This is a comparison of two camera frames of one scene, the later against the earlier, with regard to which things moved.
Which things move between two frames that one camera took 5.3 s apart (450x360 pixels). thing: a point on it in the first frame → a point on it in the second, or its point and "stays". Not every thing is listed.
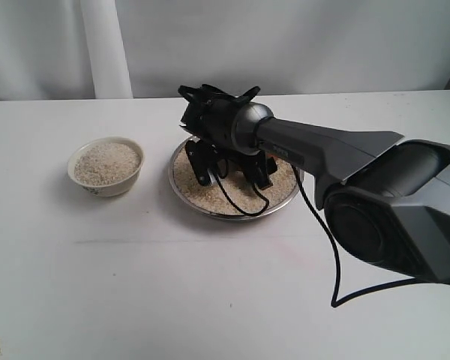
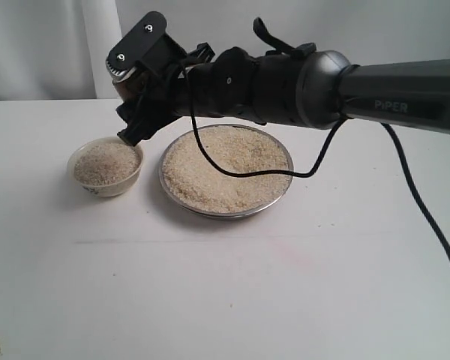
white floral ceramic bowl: [106, 166] stays
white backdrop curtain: [39, 50] stays
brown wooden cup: [271, 165] → [131, 88]
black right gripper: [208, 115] → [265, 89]
